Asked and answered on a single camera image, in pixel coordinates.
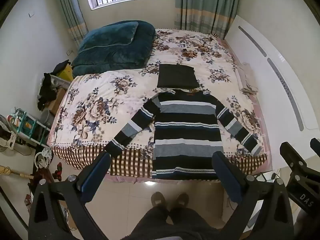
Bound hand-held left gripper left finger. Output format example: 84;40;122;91
29;151;111;240

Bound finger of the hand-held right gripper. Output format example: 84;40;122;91
279;142;307;180
309;137;320;157

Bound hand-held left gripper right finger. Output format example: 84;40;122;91
212;151;294;240

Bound striped knit sweater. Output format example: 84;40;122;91
104;89;262;180

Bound black hanging clothes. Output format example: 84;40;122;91
37;60;71;111

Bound red small object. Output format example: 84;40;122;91
52;162;63;181

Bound pink bed sheet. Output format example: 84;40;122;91
217;37;273;176

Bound person's right shoe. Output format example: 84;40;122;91
175;192;190;209

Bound person's shoe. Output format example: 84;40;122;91
175;192;190;209
151;192;166;208

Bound person's left shoe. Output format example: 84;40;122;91
151;192;166;208

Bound floral bed blanket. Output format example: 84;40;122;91
49;28;272;180

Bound person's dark trouser legs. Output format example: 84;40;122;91
126;206;222;240

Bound grey bucket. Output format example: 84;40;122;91
40;110;54;128

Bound white bed headboard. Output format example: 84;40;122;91
224;15;320;168

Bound white teal shelf cart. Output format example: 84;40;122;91
12;107;52;148

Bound cardboard box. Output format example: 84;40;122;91
48;87;67;116

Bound beige folded cloth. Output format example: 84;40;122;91
237;62;259;95

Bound yellow plastic stool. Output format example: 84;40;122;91
57;64;73;79

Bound black folded garment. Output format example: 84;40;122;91
157;64;200;90

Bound teal plush comforter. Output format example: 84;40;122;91
72;20;156;78

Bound teal plush pillow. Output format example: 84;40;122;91
78;21;139;55

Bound green striped curtain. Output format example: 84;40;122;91
174;0;242;40
54;0;89;48

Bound wooden handled broom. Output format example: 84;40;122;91
0;165;34;180

